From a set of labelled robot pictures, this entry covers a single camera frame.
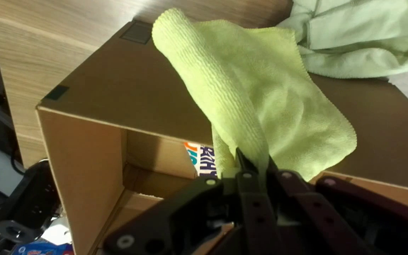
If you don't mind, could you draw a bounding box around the cardboard box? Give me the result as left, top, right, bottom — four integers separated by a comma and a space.
37, 23, 408, 255

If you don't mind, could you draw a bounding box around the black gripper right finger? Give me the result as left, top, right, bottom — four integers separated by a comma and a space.
265, 162, 375, 255

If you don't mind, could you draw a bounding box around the pale green cloth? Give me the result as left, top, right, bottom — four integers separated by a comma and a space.
279, 0, 408, 78

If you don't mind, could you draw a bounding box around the yellow microfiber cloth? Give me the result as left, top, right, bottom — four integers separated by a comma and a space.
152, 9, 357, 180

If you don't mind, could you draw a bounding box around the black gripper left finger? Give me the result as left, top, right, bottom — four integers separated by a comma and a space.
235, 151, 283, 255

